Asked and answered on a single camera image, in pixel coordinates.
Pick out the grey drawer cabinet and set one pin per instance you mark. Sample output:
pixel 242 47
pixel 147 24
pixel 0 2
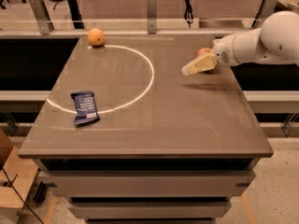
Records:
pixel 167 148

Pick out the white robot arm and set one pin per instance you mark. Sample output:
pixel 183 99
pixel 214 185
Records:
pixel 275 42

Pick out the left metal railing bracket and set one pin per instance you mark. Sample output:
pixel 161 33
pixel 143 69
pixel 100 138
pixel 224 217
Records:
pixel 42 16

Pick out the orange fruit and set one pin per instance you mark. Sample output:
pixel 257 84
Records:
pixel 96 37

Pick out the middle metal railing bracket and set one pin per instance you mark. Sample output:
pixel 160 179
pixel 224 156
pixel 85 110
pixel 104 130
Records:
pixel 152 16

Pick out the metal railing bracket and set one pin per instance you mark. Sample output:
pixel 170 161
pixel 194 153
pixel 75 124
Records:
pixel 268 9
pixel 42 16
pixel 152 16

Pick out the red apple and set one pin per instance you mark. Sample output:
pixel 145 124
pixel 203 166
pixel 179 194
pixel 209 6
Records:
pixel 203 51

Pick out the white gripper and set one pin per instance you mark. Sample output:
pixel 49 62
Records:
pixel 222 54

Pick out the blue snack bar wrapper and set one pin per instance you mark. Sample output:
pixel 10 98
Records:
pixel 85 107

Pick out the cardboard box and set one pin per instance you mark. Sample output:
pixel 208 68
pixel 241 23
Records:
pixel 16 179

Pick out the right metal railing bracket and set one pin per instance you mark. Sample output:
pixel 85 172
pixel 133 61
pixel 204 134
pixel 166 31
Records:
pixel 268 9

